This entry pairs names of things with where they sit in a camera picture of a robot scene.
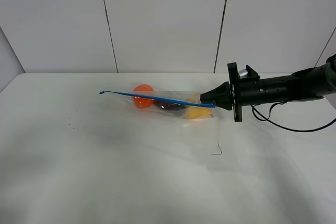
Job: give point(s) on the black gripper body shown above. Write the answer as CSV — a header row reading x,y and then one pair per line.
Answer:
x,y
242,92

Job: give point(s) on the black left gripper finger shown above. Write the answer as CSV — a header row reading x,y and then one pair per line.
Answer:
x,y
217,95

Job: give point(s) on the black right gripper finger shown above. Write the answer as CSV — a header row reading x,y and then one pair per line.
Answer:
x,y
224,104

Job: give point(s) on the clear blue-zip plastic bag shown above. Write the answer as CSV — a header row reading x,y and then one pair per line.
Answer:
x,y
121,103

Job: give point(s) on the dark green robot arm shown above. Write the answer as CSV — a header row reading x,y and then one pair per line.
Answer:
x,y
305,85

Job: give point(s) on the yellow fruit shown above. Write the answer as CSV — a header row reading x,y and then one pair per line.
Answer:
x,y
197,112

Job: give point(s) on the dark purple fruit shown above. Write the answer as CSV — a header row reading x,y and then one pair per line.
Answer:
x,y
169,106

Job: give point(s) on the orange fruit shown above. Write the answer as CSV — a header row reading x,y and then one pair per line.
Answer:
x,y
142,103

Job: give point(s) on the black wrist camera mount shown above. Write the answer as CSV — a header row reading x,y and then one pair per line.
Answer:
x,y
248,73

